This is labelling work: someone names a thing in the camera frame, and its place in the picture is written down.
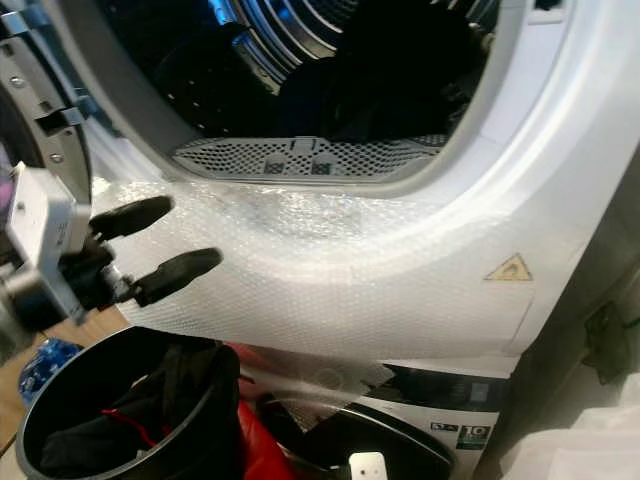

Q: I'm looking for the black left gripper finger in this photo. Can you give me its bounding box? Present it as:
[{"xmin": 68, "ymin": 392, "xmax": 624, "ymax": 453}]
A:
[
  {"xmin": 130, "ymin": 248, "xmax": 224, "ymax": 308},
  {"xmin": 88, "ymin": 195, "xmax": 175, "ymax": 243}
]

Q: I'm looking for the blue plastic item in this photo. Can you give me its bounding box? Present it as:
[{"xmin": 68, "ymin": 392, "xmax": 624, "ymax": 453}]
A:
[{"xmin": 18, "ymin": 337, "xmax": 83, "ymax": 403}]

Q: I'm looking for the black round laundry bucket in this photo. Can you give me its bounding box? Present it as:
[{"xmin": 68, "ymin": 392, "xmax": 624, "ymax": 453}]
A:
[{"xmin": 15, "ymin": 327, "xmax": 243, "ymax": 480}]

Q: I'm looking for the black garment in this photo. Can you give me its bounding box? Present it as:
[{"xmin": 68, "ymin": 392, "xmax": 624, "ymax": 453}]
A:
[{"xmin": 38, "ymin": 342, "xmax": 241, "ymax": 479}]

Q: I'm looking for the round dryer door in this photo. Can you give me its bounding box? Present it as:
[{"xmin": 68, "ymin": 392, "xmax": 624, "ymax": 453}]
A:
[{"xmin": 0, "ymin": 0, "xmax": 99, "ymax": 216}]

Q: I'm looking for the red cloth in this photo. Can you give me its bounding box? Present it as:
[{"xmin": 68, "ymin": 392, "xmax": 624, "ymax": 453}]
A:
[{"xmin": 232, "ymin": 345, "xmax": 296, "ymax": 480}]

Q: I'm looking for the grey mesh lint filter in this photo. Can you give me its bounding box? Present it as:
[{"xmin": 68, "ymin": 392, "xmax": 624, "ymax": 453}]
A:
[{"xmin": 171, "ymin": 134, "xmax": 451, "ymax": 185}]

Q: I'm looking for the black plastic basin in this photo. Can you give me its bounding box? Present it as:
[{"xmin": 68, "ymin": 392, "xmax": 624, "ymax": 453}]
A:
[{"xmin": 255, "ymin": 395, "xmax": 456, "ymax": 480}]

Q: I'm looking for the steel dryer drum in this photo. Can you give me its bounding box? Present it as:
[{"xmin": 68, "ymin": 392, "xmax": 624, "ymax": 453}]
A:
[{"xmin": 205, "ymin": 0, "xmax": 501, "ymax": 96}]

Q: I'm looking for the small white plastic piece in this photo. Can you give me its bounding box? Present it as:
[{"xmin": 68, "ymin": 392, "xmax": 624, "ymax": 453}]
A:
[{"xmin": 348, "ymin": 452, "xmax": 389, "ymax": 480}]

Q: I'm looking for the white tumble dryer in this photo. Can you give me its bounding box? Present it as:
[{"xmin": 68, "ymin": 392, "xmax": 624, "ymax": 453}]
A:
[{"xmin": 50, "ymin": 0, "xmax": 640, "ymax": 363}]

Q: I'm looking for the yellow triangle warning sticker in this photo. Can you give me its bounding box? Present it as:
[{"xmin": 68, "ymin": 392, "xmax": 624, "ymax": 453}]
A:
[{"xmin": 483, "ymin": 252, "xmax": 535, "ymax": 283}]

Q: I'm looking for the green warranty label sticker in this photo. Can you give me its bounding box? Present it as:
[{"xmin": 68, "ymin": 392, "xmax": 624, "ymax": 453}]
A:
[{"xmin": 430, "ymin": 420, "xmax": 491, "ymax": 452}]

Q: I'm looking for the white cloth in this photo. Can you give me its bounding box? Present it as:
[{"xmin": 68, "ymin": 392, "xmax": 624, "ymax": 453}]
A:
[{"xmin": 498, "ymin": 403, "xmax": 640, "ymax": 480}]

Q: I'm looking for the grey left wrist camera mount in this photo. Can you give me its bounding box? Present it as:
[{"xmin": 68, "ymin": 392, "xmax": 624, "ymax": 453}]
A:
[{"xmin": 5, "ymin": 165, "xmax": 97, "ymax": 326}]

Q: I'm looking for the red cord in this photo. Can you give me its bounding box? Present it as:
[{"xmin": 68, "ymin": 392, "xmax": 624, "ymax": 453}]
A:
[{"xmin": 98, "ymin": 404, "xmax": 163, "ymax": 447}]

